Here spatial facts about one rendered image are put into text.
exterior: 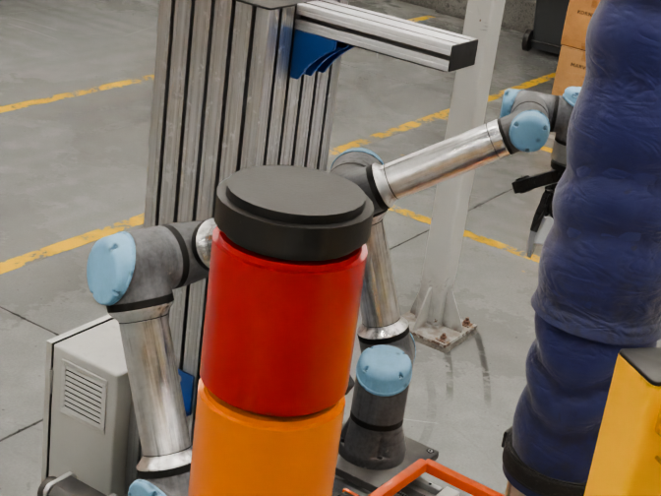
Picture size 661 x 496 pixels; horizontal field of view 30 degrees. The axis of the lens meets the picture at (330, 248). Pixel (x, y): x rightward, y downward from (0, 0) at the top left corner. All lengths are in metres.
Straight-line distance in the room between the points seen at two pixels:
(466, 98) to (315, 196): 4.93
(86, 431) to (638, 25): 1.41
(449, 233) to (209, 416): 5.09
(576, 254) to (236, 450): 1.68
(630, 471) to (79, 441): 1.92
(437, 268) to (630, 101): 3.65
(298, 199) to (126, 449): 2.30
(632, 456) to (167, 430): 1.36
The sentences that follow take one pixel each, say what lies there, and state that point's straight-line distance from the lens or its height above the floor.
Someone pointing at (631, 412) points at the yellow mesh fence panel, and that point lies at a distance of 0.88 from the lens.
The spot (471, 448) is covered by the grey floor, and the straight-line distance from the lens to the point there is 4.87.
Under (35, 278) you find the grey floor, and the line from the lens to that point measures 5.84.
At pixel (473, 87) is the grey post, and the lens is 5.28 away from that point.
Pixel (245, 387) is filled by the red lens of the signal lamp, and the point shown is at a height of 2.28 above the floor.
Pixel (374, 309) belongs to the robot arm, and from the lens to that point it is 2.69.
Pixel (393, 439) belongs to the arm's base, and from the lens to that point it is 2.67.
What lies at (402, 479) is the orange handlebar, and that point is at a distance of 2.38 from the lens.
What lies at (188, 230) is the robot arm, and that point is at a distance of 2.17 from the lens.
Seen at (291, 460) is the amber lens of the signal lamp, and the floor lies 2.26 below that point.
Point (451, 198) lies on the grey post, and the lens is 5.44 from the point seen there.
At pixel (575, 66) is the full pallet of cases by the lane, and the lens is 9.41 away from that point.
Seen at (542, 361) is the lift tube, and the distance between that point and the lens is 2.19.
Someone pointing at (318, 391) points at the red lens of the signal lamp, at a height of 2.28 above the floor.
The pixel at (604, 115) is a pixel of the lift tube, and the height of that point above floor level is 1.97.
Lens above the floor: 2.47
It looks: 23 degrees down
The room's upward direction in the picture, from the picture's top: 8 degrees clockwise
